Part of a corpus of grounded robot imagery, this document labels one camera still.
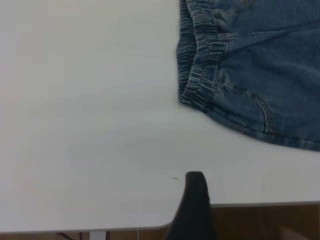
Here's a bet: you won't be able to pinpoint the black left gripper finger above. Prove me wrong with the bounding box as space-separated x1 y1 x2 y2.
163 171 221 240

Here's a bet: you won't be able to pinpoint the blue denim kids jeans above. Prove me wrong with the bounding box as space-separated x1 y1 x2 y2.
176 0 320 153

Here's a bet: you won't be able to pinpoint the white table leg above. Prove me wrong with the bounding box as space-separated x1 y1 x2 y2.
88 231 108 240

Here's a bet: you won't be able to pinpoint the thin black cable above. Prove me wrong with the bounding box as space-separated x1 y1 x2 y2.
56 232 83 240

